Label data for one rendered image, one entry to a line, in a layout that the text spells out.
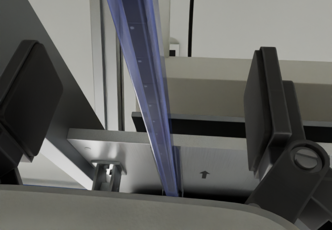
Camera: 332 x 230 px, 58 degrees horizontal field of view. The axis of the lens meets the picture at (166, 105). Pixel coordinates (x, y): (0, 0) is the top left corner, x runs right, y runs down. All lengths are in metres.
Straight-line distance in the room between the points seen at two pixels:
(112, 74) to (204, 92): 0.20
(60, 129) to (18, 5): 0.10
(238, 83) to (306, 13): 1.43
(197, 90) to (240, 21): 1.35
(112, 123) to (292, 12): 1.61
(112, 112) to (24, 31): 0.31
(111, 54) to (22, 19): 0.29
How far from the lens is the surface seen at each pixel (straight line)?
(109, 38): 0.47
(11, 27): 0.19
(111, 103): 0.49
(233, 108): 0.61
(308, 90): 0.63
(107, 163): 0.29
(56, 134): 0.24
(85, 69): 2.06
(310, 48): 2.02
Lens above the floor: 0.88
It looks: 17 degrees up
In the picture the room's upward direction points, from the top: 179 degrees counter-clockwise
